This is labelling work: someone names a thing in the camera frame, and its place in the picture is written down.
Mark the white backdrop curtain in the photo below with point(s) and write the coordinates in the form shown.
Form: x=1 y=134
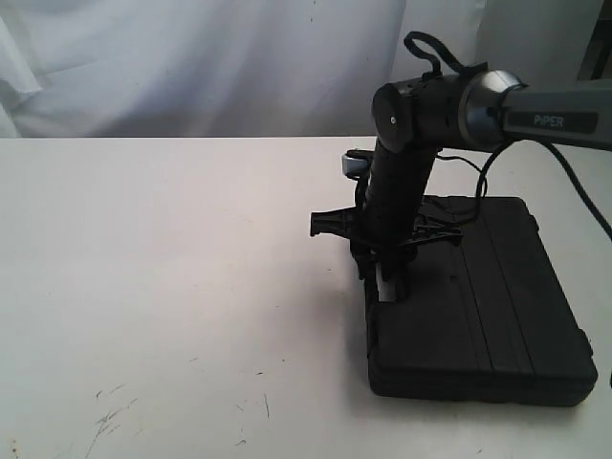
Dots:
x=254 y=68

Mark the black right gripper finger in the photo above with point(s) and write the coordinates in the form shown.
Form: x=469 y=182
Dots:
x=366 y=261
x=394 y=276

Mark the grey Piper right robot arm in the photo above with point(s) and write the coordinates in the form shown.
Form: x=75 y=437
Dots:
x=415 y=120

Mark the black plastic tool case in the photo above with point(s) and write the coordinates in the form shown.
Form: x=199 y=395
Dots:
x=485 y=320

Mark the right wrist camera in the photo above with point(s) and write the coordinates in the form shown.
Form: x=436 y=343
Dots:
x=355 y=163

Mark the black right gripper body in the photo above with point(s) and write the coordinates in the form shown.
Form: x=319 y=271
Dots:
x=387 y=203

